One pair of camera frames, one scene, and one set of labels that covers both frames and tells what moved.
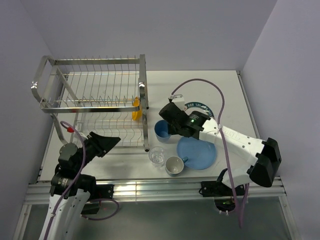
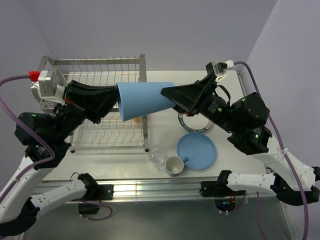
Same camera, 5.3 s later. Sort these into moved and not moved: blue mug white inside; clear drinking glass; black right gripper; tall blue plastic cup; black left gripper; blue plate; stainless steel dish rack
Moved: tall blue plastic cup; black right gripper; black left gripper
Not moved: blue plate; stainless steel dish rack; blue mug white inside; clear drinking glass
